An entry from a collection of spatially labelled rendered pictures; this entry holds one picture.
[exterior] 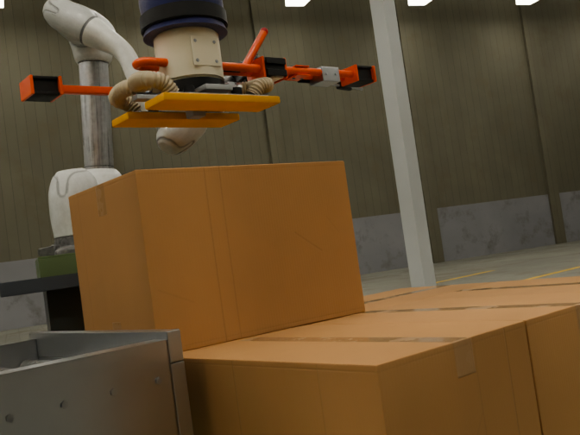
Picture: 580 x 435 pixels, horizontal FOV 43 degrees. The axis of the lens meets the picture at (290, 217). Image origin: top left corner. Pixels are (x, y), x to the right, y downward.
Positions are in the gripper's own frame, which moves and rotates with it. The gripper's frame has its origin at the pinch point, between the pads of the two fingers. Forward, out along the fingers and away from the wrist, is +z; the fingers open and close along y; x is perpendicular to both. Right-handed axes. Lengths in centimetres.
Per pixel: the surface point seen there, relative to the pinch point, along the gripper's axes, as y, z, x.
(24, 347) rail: 66, -29, 68
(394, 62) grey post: -65, -168, -240
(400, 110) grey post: -32, -167, -239
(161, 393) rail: 74, 36, 65
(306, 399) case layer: 75, 64, 53
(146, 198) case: 36, 19, 54
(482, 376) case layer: 76, 80, 28
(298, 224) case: 45, 19, 14
